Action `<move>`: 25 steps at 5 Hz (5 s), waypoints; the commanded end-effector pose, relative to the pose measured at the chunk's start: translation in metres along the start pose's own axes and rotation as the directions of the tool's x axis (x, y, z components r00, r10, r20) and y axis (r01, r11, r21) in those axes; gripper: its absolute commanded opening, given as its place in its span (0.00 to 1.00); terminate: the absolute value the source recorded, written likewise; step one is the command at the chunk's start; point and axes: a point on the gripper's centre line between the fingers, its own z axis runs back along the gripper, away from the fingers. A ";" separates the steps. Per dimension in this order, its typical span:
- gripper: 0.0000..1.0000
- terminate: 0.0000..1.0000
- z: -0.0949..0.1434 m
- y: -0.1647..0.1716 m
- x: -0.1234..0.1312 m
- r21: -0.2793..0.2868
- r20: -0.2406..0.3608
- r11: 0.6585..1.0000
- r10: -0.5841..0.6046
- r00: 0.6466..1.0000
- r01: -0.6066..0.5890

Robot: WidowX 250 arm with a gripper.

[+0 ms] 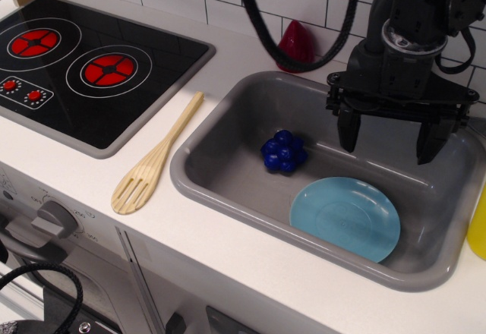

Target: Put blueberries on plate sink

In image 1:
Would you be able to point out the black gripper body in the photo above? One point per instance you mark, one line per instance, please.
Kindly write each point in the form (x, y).
(387, 85)

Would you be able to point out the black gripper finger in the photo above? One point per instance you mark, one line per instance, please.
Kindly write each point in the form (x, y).
(349, 123)
(431, 139)

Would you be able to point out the blue toy blueberries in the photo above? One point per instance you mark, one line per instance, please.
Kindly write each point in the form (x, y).
(284, 152)

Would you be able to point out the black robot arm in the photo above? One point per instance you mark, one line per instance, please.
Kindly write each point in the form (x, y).
(421, 29)

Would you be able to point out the grey plastic sink basin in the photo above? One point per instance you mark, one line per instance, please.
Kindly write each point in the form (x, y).
(220, 166)

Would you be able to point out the light blue plate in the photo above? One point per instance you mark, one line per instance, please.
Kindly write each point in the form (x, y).
(349, 213)

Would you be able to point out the dark grey faucet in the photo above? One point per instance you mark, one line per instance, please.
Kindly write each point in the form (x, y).
(368, 54)

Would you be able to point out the red conical toy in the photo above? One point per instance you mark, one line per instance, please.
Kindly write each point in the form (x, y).
(297, 43)

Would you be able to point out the yellow bottle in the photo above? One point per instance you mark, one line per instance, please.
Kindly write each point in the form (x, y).
(476, 232)

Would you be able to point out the wooden slotted spatula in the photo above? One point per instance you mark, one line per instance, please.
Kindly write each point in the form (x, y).
(139, 184)

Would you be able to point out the black toy stove top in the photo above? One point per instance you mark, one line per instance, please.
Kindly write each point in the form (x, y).
(88, 79)

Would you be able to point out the grey oven knob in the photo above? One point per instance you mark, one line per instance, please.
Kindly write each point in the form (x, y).
(53, 219)

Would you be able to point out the grey oven door handle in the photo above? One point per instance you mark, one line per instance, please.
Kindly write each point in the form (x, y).
(25, 240)

